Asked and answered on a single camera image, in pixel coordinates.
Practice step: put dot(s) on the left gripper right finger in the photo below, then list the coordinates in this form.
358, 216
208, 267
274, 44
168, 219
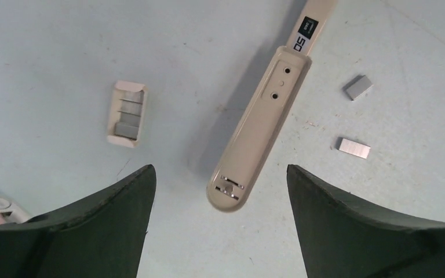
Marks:
343, 235

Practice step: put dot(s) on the open staple box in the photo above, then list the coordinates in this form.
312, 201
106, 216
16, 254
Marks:
127, 112

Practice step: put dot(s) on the grey staple strip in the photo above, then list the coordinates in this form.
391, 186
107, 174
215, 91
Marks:
357, 87
354, 148

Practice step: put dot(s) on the beige black long stapler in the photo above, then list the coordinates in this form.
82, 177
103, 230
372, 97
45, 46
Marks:
244, 157

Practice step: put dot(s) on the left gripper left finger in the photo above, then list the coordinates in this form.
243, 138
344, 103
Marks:
101, 235

